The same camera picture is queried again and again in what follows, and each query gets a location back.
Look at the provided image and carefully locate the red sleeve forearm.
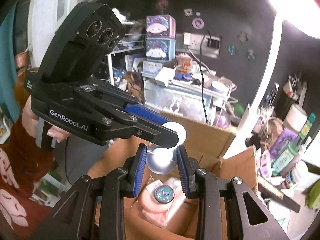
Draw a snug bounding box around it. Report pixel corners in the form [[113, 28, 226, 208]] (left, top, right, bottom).
[[0, 67, 58, 240]]

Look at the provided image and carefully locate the left hand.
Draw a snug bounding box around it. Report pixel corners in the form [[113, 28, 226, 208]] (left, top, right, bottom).
[[21, 96, 71, 142]]

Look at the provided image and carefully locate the cardboard box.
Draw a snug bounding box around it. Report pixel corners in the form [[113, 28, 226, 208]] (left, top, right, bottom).
[[87, 110, 259, 240]]

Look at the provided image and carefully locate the clear storage drawer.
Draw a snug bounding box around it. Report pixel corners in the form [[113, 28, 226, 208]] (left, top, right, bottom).
[[144, 79, 229, 124]]

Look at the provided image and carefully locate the blue glitter round tin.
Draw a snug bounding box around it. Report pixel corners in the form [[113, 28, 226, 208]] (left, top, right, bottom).
[[154, 185, 175, 204]]

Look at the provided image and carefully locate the blue cartoon box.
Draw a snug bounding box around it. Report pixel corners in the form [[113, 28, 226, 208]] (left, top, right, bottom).
[[146, 38, 176, 62]]

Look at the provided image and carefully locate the green bottle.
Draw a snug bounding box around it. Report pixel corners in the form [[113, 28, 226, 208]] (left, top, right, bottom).
[[272, 112, 316, 176]]

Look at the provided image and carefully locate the white pill bottle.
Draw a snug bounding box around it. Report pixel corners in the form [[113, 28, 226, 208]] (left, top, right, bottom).
[[281, 160, 309, 189]]

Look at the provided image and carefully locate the purple cartoon box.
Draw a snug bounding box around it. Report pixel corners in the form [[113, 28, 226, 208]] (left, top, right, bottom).
[[146, 15, 176, 39]]

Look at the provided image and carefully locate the green plush toy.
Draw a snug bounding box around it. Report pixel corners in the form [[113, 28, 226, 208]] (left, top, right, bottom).
[[306, 180, 320, 210]]

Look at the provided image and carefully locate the purple pack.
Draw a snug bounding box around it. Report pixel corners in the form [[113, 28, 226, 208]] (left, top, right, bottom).
[[269, 127, 298, 160]]

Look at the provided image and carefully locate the white tissue roll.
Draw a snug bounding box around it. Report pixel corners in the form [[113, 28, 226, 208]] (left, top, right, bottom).
[[283, 103, 308, 133]]

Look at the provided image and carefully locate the white metal rack frame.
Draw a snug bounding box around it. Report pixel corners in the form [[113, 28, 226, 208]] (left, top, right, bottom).
[[106, 19, 146, 86]]

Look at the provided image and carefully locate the black camera box left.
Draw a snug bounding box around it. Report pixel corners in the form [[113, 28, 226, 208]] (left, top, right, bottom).
[[39, 2, 126, 83]]

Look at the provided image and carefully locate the black power cable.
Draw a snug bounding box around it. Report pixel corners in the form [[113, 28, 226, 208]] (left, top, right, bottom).
[[197, 29, 213, 126]]

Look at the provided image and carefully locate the wall power socket panel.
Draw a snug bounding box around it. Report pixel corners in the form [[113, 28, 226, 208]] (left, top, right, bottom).
[[183, 33, 222, 59]]

